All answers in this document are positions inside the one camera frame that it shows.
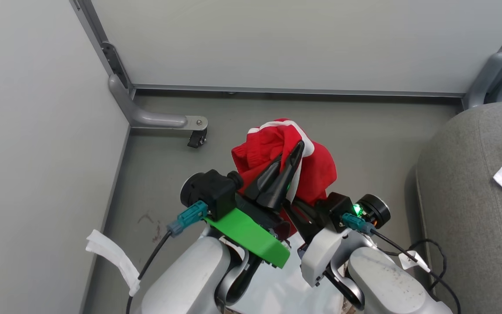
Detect black caster wheel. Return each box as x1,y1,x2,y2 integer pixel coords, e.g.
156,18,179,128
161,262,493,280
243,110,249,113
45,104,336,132
187,130,207,149

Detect red jacket with white stripes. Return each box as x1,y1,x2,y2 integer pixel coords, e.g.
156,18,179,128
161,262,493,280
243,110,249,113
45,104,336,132
231,118,338,239

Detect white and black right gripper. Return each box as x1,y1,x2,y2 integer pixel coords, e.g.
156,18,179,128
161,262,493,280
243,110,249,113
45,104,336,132
284,200,352,287

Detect small white cable tag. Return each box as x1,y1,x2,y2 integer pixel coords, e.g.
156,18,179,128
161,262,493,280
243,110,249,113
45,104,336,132
398,251,431,273

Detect grey partition foot with plate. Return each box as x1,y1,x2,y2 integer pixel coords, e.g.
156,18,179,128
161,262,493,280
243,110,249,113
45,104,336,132
109,74,208,130

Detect grey fabric sofa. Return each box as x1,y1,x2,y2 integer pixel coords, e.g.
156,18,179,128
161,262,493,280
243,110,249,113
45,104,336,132
416,101,502,314

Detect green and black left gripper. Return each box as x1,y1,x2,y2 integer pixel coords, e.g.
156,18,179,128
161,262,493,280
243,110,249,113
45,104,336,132
204,140,305,269

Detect dark partition hinge bracket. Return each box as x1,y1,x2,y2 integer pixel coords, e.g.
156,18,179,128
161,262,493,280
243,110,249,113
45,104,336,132
102,41,123,86

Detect grey partition bottom rail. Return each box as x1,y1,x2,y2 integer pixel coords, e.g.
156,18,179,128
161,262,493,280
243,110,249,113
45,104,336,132
131,84,468,98

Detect long white cable tag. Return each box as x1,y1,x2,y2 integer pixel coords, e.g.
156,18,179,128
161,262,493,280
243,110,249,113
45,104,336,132
86,230,141,297

